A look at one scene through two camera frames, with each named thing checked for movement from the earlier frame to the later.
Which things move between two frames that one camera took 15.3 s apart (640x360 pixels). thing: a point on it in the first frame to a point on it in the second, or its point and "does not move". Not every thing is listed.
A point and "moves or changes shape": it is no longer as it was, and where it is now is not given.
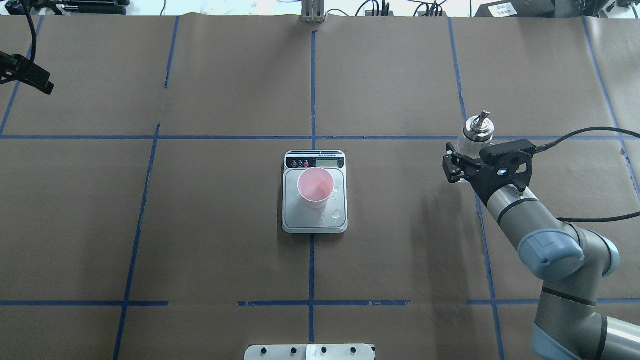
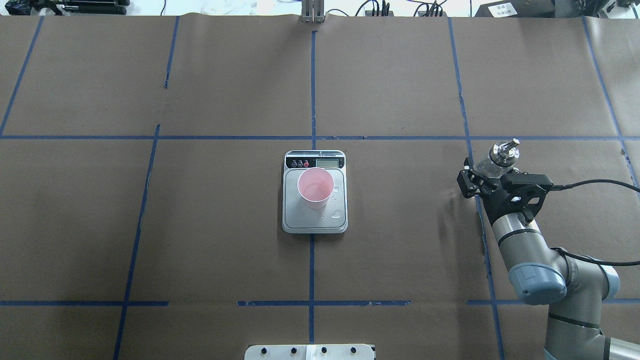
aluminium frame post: x=313 y=11 does not move
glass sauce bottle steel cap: x=479 y=128 moves or changes shape
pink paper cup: x=315 y=186 does not move
